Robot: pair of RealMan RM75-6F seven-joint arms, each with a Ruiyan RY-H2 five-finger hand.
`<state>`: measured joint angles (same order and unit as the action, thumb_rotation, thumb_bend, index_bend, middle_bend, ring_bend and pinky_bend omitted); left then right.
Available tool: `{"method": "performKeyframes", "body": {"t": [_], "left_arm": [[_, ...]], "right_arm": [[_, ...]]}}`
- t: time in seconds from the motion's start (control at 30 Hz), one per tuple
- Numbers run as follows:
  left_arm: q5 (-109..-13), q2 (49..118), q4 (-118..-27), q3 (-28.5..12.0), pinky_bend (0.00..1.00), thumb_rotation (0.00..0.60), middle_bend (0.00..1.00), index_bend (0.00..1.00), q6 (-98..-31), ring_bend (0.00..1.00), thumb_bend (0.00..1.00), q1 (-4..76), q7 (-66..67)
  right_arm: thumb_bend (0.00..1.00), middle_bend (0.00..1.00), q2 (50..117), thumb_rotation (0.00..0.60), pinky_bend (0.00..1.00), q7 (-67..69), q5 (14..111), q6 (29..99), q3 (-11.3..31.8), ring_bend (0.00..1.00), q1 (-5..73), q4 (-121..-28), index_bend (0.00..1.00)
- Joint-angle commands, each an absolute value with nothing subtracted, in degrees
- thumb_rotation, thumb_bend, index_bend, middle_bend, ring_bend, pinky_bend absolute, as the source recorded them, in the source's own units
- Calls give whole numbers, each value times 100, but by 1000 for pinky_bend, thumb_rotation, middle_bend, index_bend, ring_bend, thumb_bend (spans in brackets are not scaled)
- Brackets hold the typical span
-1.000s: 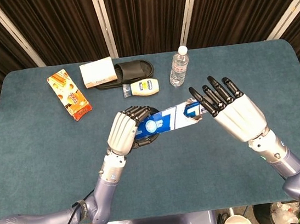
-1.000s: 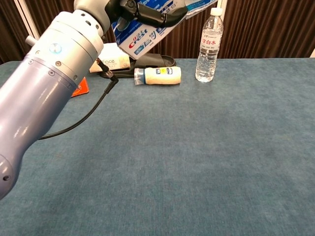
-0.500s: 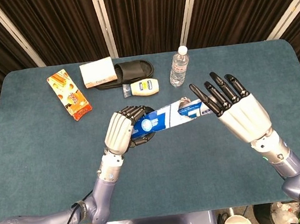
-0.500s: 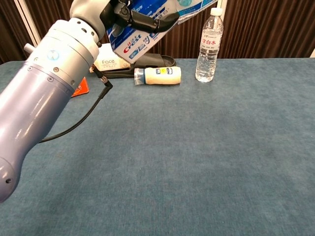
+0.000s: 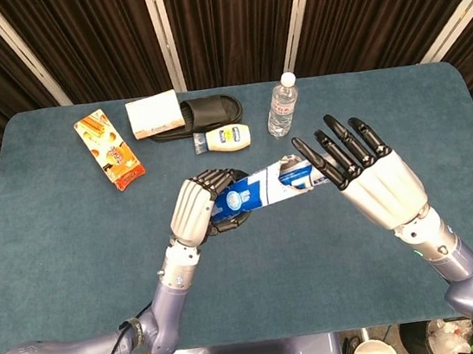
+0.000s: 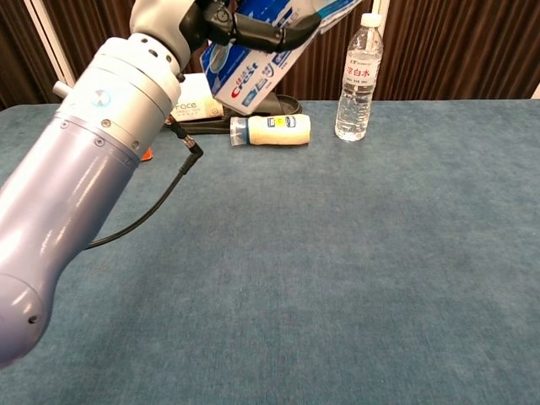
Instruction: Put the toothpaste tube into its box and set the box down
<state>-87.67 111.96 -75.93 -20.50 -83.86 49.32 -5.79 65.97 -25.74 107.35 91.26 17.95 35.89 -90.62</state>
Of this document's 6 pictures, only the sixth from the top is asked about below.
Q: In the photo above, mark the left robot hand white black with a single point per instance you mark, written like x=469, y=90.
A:
x=160, y=21

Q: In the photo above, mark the dark brown pleated curtain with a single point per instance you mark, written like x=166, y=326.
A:
x=443, y=42

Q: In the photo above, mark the black rubber slipper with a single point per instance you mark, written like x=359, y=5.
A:
x=287, y=105

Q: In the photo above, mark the blue white toothpaste box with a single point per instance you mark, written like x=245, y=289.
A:
x=244, y=80

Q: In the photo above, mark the white squeeze bottle clear cap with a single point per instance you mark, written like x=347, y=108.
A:
x=278, y=131

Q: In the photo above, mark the orange snack packet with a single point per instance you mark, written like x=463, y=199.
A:
x=147, y=155

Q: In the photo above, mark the blue felt table cover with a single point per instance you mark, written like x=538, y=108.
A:
x=295, y=274

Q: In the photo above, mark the white cardboard box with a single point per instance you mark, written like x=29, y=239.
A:
x=194, y=101

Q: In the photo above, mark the clear plastic water bottle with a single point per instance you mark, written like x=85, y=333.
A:
x=358, y=93

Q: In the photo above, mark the white partition frame post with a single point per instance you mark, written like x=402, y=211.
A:
x=536, y=90
x=50, y=38
x=381, y=6

